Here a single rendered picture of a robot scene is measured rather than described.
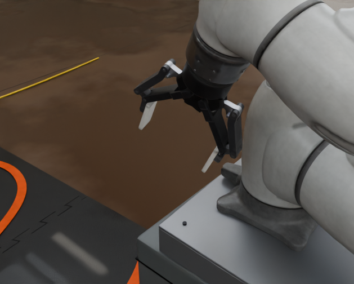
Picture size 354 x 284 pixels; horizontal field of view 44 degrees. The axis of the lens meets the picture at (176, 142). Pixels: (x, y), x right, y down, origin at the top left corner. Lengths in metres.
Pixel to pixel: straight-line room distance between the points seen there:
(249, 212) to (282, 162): 0.16
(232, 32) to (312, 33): 0.09
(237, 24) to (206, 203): 0.44
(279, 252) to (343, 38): 0.43
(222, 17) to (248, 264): 0.42
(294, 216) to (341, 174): 0.19
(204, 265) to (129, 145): 1.94
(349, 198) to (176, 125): 2.31
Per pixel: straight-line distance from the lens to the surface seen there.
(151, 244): 0.88
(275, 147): 0.69
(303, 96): 0.47
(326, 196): 0.64
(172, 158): 2.54
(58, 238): 2.08
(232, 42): 0.52
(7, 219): 2.24
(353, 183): 0.62
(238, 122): 0.68
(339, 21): 0.48
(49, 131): 2.92
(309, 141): 0.67
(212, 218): 0.83
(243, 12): 0.50
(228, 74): 0.58
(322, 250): 0.81
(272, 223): 0.80
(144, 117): 0.76
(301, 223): 0.81
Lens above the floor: 1.42
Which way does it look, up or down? 32 degrees down
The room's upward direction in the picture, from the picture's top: straight up
